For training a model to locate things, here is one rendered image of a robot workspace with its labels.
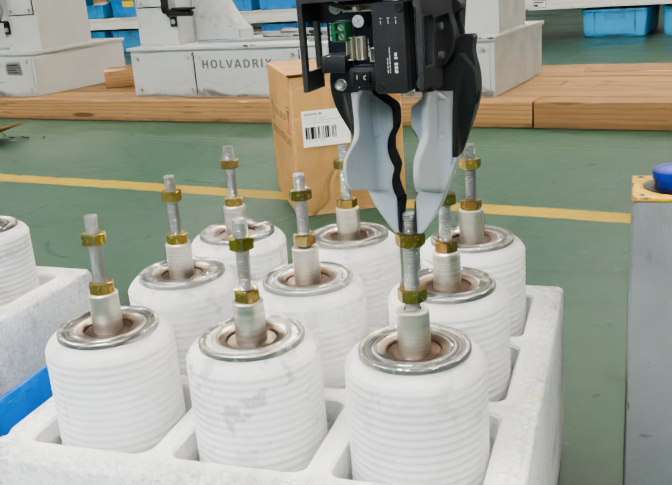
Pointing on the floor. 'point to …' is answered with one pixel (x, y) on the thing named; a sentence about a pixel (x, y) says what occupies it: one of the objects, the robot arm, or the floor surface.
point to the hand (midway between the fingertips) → (412, 208)
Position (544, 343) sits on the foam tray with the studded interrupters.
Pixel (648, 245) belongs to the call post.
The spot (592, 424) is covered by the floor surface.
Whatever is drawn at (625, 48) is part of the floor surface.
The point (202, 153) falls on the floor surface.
